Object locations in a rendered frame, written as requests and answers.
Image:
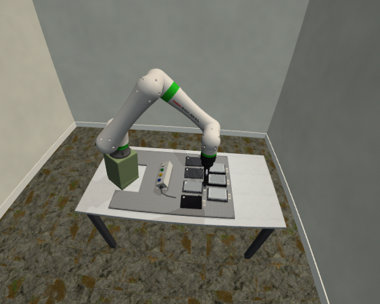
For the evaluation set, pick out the cream button panel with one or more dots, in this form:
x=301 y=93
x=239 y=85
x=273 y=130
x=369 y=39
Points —
x=164 y=177

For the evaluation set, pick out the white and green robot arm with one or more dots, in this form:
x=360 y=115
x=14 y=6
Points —
x=114 y=138

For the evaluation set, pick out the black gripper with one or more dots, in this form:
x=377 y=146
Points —
x=205 y=173

